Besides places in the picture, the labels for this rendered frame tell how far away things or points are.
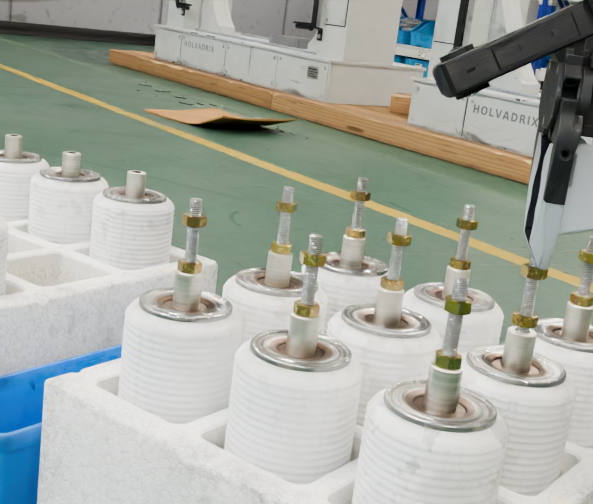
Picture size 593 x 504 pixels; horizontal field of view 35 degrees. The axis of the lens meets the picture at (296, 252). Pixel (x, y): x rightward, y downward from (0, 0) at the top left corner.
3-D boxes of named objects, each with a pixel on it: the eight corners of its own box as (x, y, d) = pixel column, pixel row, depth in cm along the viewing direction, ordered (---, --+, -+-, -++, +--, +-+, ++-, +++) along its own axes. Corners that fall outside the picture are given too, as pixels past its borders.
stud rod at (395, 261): (380, 304, 80) (394, 216, 78) (392, 304, 80) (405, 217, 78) (385, 308, 79) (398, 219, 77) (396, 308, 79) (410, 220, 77)
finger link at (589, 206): (617, 284, 66) (641, 150, 65) (531, 271, 66) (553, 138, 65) (607, 278, 69) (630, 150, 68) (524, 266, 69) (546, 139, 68)
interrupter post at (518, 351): (506, 376, 72) (514, 335, 71) (494, 364, 74) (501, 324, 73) (535, 378, 72) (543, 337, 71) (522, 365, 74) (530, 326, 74)
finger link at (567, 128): (569, 206, 64) (592, 75, 63) (546, 203, 64) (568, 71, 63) (557, 203, 69) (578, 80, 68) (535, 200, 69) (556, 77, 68)
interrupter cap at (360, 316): (329, 308, 82) (330, 301, 82) (410, 311, 84) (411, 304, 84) (357, 341, 75) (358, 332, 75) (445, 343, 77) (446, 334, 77)
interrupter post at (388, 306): (367, 320, 81) (373, 282, 80) (393, 320, 81) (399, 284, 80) (376, 330, 78) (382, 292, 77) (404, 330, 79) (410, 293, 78)
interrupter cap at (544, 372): (486, 389, 69) (488, 380, 69) (451, 350, 76) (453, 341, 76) (582, 393, 70) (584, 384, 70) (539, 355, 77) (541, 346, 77)
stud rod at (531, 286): (528, 346, 72) (548, 251, 70) (517, 346, 72) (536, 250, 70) (522, 342, 73) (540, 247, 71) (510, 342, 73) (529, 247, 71)
